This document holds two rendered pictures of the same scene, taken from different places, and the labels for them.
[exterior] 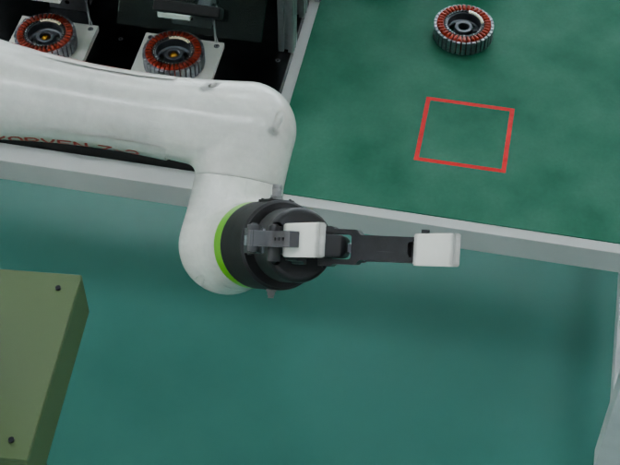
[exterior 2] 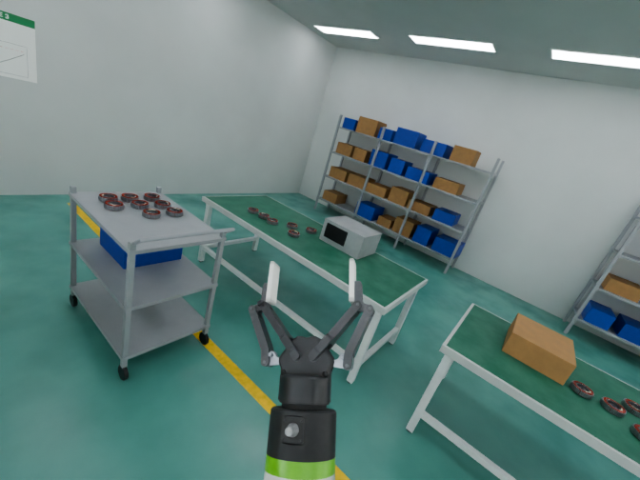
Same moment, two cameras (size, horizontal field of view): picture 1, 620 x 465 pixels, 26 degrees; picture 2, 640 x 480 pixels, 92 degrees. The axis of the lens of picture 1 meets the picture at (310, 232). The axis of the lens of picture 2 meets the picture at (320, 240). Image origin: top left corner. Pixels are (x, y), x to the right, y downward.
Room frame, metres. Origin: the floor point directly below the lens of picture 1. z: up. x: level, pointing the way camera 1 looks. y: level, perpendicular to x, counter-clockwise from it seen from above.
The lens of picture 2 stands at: (1.19, 0.10, 1.78)
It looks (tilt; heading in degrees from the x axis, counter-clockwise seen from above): 20 degrees down; 201
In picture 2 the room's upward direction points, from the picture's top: 17 degrees clockwise
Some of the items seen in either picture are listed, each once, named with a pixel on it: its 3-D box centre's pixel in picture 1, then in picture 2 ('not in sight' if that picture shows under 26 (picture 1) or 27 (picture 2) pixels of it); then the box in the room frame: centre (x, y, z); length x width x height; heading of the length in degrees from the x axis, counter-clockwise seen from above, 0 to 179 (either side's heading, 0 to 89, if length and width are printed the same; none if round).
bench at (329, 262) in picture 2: not in sight; (298, 268); (-1.41, -1.03, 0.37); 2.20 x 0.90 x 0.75; 79
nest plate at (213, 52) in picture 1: (174, 66); not in sight; (1.80, 0.25, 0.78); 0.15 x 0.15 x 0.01; 79
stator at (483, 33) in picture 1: (463, 29); not in sight; (1.91, -0.29, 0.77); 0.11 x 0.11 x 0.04
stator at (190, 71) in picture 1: (173, 56); not in sight; (1.80, 0.25, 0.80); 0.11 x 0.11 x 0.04
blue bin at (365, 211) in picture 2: not in sight; (369, 210); (-4.91, -1.40, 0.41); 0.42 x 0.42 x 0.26; 77
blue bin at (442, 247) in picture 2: not in sight; (448, 246); (-4.58, 0.24, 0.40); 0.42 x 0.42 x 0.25; 78
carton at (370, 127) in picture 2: not in sight; (370, 128); (-5.02, -1.94, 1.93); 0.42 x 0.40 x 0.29; 81
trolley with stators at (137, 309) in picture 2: not in sight; (145, 269); (-0.15, -1.61, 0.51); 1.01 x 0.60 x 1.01; 79
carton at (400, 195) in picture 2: not in sight; (402, 196); (-4.81, -0.86, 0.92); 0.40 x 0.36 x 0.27; 167
